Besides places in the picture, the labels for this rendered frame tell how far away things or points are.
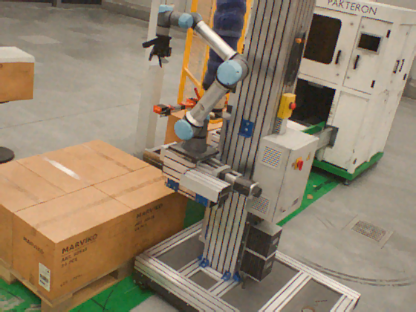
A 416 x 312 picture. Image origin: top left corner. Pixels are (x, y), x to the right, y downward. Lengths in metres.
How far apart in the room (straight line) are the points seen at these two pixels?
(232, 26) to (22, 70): 2.02
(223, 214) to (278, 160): 0.59
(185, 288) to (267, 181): 0.85
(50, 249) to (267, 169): 1.29
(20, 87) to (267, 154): 2.68
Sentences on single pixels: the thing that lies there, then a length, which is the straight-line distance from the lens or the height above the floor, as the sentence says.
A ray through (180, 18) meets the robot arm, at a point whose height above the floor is 1.78.
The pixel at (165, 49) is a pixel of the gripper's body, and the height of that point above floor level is 1.60.
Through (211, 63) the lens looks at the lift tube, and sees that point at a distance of 3.58.
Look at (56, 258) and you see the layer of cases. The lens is 2.77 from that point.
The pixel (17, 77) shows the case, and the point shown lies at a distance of 4.56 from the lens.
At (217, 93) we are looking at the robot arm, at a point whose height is 1.45.
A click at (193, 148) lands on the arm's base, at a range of 2.72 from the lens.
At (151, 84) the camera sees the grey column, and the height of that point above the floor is 0.90.
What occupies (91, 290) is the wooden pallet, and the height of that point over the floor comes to 0.02.
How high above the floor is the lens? 2.08
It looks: 22 degrees down
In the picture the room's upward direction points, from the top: 10 degrees clockwise
